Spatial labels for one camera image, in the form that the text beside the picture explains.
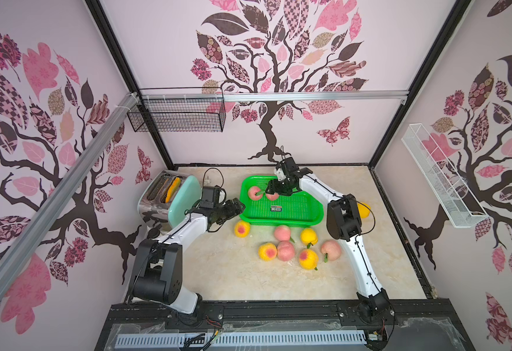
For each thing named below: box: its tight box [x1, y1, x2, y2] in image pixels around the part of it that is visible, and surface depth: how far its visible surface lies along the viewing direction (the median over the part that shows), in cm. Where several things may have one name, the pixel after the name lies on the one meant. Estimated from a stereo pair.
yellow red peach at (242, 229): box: [234, 220, 251, 239], surface depth 92 cm
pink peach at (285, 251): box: [276, 240, 295, 262], surface depth 85 cm
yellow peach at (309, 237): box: [299, 227, 319, 250], surface depth 89 cm
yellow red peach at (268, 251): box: [258, 242, 278, 262], surface depth 85 cm
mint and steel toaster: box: [138, 169, 202, 231], surface depth 89 cm
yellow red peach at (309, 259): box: [298, 248, 319, 272], surface depth 83 cm
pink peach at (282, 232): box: [273, 225, 292, 242], surface depth 91 cm
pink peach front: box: [247, 185, 263, 201], surface depth 103 cm
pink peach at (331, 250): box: [320, 239, 342, 263], surface depth 85 cm
